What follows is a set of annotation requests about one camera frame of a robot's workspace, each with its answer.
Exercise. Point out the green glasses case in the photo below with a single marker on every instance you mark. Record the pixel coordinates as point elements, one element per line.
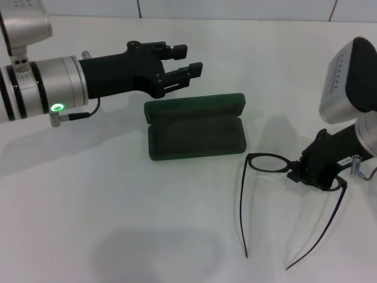
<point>194,138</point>

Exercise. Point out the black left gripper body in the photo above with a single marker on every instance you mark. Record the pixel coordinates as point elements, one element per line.
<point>117,73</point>

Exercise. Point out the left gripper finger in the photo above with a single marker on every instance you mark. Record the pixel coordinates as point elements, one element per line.
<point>179,51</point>
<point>195,70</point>

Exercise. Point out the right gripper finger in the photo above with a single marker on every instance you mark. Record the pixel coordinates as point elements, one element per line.
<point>300,177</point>
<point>301,164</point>

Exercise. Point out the black glasses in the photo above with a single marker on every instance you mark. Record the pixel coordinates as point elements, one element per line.
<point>288,168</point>

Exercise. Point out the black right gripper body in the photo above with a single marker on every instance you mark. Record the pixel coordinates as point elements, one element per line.
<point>332,153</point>

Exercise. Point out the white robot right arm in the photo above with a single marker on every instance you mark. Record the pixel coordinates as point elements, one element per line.
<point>369,135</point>

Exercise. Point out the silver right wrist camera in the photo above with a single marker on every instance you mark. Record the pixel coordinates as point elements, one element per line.
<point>341,88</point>

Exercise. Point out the silver left camera bracket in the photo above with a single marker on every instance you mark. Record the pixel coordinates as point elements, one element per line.
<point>20,63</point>

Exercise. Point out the silver left wrist plug stub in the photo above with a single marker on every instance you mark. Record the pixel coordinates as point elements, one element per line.
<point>86,55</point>

